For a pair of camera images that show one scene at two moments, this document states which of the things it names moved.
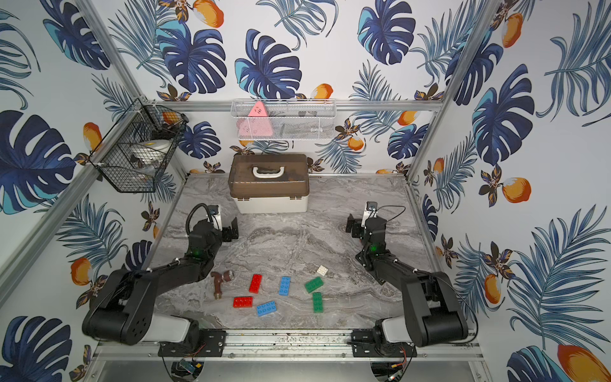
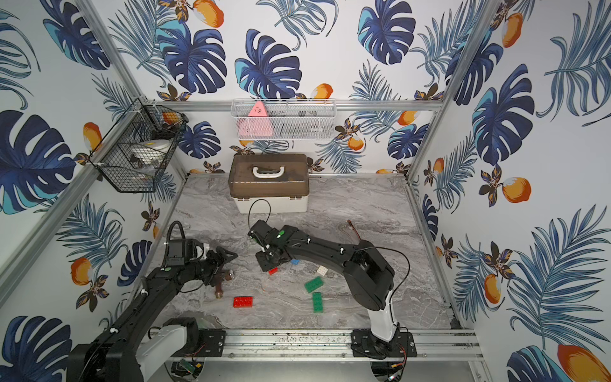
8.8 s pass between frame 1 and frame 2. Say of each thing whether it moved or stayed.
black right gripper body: moved
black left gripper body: moved
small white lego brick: stayed
